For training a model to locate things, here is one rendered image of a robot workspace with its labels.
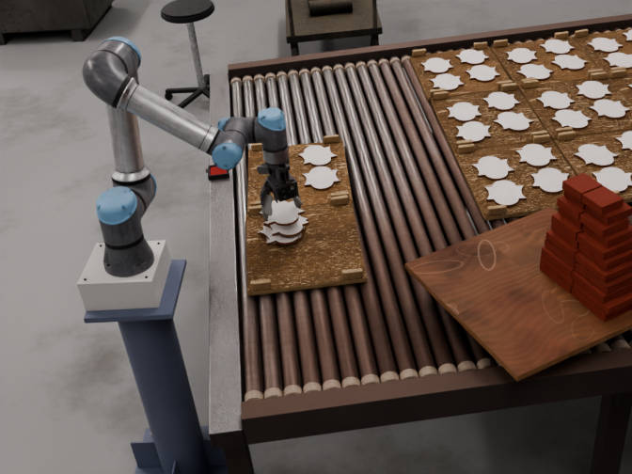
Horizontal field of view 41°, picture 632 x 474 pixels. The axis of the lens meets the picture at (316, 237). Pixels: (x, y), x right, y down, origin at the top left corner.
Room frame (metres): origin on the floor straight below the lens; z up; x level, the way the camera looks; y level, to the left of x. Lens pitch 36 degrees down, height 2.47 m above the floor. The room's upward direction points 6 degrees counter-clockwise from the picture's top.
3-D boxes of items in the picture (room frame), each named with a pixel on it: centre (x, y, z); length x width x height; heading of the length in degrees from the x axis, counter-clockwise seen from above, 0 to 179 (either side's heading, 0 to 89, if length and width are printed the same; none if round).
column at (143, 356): (2.05, 0.57, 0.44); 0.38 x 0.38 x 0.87; 85
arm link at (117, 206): (2.06, 0.57, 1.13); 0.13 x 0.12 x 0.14; 169
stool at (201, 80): (5.09, 0.63, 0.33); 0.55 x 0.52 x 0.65; 87
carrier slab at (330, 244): (2.09, 0.04, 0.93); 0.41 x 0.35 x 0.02; 1
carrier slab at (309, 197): (2.50, 0.04, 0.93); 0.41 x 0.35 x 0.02; 0
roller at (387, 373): (2.44, -0.11, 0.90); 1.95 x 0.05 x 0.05; 2
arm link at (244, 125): (2.12, 0.19, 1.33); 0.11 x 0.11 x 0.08; 79
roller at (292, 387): (2.43, 0.14, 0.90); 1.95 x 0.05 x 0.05; 2
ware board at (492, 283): (1.67, -0.56, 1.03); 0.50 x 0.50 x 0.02; 23
